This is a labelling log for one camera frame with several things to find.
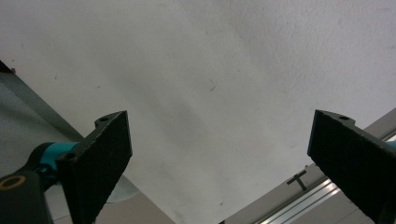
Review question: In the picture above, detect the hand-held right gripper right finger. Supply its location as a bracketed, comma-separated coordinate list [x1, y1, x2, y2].
[306, 109, 396, 224]

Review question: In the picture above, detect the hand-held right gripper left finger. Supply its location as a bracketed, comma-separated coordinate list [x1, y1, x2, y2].
[55, 110, 134, 224]

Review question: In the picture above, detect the grey round disc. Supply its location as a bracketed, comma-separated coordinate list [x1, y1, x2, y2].
[106, 175, 140, 204]

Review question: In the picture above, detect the aluminium profile rail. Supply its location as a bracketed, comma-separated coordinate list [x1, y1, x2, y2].
[255, 132, 396, 224]

